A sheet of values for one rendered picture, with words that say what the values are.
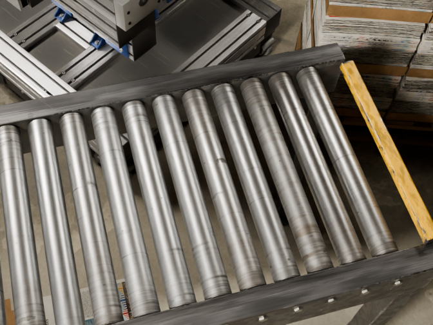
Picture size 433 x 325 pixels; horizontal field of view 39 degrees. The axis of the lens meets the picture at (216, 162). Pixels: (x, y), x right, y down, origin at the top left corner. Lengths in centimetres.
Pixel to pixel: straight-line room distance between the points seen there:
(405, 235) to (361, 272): 100
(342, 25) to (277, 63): 46
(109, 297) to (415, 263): 55
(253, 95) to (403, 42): 68
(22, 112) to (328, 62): 66
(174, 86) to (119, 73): 81
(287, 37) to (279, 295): 157
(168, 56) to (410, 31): 81
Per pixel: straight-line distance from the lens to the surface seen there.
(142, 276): 109
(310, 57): 137
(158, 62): 211
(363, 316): 150
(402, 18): 178
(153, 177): 117
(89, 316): 192
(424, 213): 120
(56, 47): 219
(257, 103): 128
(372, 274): 114
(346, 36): 181
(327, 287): 111
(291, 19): 257
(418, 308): 204
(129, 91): 129
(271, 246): 112
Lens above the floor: 182
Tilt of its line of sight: 59 degrees down
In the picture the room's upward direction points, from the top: 5 degrees clockwise
